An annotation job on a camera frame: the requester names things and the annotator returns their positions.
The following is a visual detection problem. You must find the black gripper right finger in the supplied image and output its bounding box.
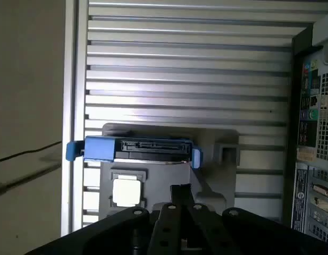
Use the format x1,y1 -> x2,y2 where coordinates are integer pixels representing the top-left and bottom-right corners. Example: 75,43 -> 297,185
181,183 -> 328,255

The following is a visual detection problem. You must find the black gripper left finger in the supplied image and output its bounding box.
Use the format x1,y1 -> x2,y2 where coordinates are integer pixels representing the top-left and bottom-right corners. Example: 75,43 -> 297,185
25,184 -> 183,255

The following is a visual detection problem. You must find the hard disk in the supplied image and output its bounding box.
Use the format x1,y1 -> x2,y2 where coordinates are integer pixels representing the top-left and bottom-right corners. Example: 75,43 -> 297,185
65,135 -> 202,169

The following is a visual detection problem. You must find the silver CPU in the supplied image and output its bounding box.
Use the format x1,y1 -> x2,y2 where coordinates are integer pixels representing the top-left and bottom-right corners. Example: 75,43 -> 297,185
112,175 -> 142,207

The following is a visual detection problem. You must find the grey plastic parts rack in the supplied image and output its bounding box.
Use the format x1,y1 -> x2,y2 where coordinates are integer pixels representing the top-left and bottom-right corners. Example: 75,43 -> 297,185
98,122 -> 241,226

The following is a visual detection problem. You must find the black open PC case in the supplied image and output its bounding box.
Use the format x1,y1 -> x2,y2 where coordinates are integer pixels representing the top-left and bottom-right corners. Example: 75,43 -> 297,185
287,20 -> 328,244

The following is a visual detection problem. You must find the thin black floor cable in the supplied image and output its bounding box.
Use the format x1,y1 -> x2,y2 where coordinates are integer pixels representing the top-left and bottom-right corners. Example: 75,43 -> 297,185
0,141 -> 62,163

